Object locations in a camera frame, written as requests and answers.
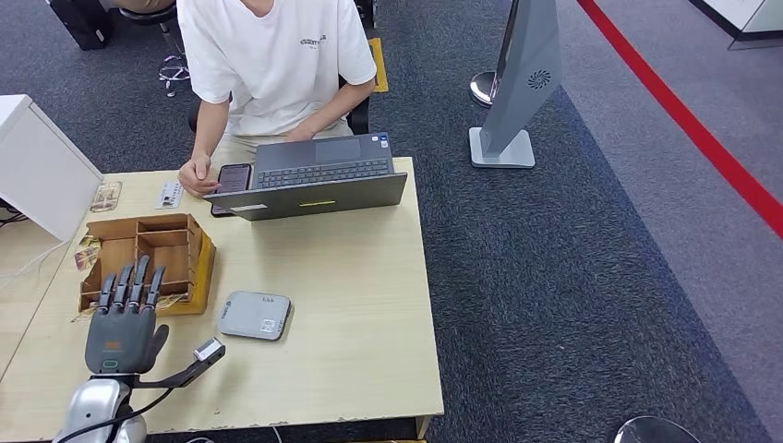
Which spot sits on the black camera bracket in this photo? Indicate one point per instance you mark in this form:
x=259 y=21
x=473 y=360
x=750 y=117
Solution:
x=177 y=378

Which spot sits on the yellow floor tape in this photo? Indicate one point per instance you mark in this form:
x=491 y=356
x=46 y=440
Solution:
x=379 y=67

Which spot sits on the person's left forearm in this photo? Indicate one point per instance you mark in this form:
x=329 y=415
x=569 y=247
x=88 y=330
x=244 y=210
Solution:
x=339 y=107

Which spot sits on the wooden compartment box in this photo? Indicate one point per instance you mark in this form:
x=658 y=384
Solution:
x=174 y=257

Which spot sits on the pale wooden table leg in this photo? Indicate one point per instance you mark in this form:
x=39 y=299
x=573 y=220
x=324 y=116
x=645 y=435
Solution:
x=424 y=428

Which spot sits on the white ID card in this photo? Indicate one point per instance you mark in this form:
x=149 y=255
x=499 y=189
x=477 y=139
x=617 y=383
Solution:
x=169 y=195

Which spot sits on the grey kiosk stand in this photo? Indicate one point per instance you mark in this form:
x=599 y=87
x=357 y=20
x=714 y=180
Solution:
x=523 y=73

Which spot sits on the chrome stanchion base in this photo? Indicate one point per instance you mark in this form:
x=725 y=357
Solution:
x=482 y=88
x=654 y=433

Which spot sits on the person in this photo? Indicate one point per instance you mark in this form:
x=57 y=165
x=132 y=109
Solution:
x=275 y=73

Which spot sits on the black smartphone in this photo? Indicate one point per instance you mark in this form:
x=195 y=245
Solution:
x=233 y=178

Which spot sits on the grey laptop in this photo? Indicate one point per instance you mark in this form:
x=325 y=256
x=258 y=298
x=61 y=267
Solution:
x=309 y=198

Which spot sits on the white counter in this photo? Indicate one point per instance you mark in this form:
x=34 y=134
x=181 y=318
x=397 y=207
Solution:
x=746 y=15

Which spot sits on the person's right hand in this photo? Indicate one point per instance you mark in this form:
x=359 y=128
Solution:
x=196 y=176

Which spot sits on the black bag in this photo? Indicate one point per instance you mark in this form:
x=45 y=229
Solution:
x=79 y=21

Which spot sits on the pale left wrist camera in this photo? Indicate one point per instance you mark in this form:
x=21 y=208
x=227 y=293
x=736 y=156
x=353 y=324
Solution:
x=209 y=350

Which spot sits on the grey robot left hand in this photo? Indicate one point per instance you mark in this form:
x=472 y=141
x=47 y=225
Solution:
x=119 y=342

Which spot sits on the person's left hand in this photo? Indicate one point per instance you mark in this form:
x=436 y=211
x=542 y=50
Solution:
x=302 y=132

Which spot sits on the person's right forearm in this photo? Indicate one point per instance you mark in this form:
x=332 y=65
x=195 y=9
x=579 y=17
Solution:
x=209 y=128

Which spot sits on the grey card reader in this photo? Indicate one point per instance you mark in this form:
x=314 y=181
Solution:
x=254 y=315

